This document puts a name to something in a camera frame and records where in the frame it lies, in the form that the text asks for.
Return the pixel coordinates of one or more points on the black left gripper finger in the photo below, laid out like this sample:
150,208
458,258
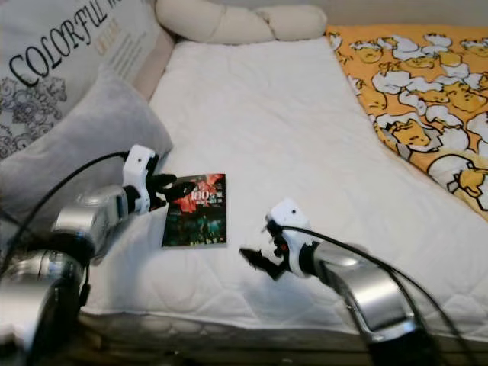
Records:
181,191
166,180

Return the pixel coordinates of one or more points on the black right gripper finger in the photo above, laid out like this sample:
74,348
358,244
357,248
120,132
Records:
271,271
255,255

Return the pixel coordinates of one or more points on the dark red green book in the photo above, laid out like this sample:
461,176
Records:
198,221

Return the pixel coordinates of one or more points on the grey pillow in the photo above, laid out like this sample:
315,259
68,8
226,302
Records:
76,145

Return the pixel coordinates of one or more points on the yellow cartoon print blanket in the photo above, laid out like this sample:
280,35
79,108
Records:
419,99

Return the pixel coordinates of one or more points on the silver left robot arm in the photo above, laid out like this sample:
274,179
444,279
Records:
53,282

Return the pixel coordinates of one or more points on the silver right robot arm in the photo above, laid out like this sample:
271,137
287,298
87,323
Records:
374,293

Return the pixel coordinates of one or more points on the grey bed base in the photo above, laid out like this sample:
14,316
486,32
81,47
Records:
236,347

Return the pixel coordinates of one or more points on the white quilted mattress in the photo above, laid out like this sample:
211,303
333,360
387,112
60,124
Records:
282,130

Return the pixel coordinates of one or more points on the beige bolster pillow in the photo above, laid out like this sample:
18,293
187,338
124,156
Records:
229,21

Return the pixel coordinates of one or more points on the grey printed headboard cushion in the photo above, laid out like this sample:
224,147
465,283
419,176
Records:
61,46

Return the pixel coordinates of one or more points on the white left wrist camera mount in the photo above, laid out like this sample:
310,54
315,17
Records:
141,169

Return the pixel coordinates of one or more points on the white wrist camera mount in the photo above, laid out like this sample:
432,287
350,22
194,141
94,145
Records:
291,221
141,169

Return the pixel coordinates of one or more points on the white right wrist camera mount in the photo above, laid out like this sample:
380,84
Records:
291,221

